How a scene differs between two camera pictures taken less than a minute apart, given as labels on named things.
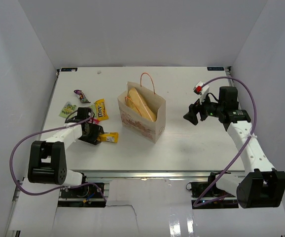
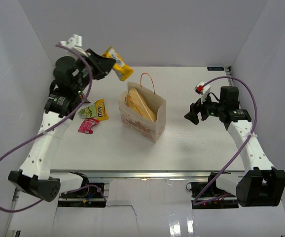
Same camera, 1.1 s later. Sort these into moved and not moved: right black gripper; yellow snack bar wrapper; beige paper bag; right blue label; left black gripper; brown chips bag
Moved: left black gripper; yellow snack bar wrapper
Not moved: right blue label; right black gripper; brown chips bag; beige paper bag
